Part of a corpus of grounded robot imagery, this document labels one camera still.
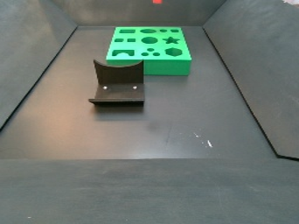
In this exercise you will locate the red double-square peg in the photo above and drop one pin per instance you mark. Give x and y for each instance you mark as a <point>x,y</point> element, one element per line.
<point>158,1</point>

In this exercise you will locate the green shape-sorter block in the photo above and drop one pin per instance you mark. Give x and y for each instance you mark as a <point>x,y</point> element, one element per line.
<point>159,46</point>

